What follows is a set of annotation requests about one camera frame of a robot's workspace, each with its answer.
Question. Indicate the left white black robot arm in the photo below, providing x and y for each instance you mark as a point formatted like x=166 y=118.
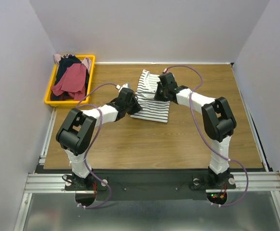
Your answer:
x=80 y=128

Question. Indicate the black white striped tank top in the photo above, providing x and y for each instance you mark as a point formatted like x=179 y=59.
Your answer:
x=152 y=110

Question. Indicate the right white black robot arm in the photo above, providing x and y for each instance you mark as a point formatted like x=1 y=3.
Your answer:
x=213 y=118

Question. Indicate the dark navy tank top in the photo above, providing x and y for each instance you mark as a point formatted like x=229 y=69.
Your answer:
x=64 y=64

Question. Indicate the yellow plastic bin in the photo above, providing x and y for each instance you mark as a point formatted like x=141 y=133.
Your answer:
x=68 y=103

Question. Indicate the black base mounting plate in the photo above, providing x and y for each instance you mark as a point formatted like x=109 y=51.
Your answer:
x=149 y=184

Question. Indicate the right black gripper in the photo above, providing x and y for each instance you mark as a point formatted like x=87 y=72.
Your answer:
x=160 y=92

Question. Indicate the pale pink tank top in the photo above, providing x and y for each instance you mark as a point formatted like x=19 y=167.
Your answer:
x=87 y=62

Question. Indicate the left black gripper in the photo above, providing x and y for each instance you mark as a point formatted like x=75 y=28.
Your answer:
x=137 y=108

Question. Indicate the maroon tank top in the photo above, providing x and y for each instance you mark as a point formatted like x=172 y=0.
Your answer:
x=71 y=85

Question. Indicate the aluminium extrusion frame rail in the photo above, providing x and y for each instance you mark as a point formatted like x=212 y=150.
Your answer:
x=35 y=214

